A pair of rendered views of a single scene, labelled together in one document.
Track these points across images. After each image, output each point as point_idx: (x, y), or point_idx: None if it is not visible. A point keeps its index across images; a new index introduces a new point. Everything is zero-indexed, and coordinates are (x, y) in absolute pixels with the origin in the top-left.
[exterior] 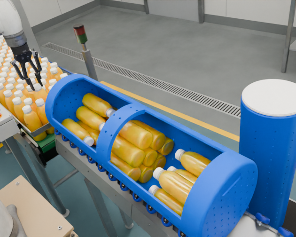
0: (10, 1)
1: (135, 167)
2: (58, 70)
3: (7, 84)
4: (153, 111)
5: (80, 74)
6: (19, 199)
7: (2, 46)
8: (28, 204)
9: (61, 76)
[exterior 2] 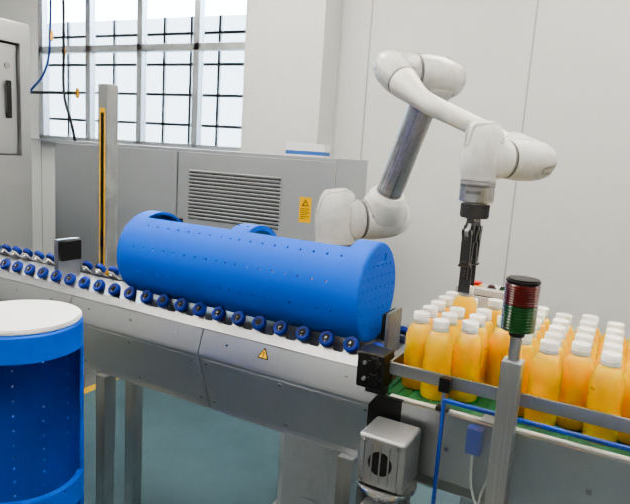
0: (470, 131)
1: None
2: (534, 355)
3: (569, 315)
4: (221, 233)
5: (364, 251)
6: None
7: None
8: None
9: (468, 319)
